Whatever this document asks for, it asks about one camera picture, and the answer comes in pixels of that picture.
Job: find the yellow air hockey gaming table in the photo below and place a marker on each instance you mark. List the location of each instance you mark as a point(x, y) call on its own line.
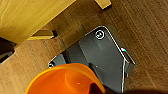
point(26, 15)

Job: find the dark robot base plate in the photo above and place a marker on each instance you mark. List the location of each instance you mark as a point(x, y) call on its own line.
point(100, 55)

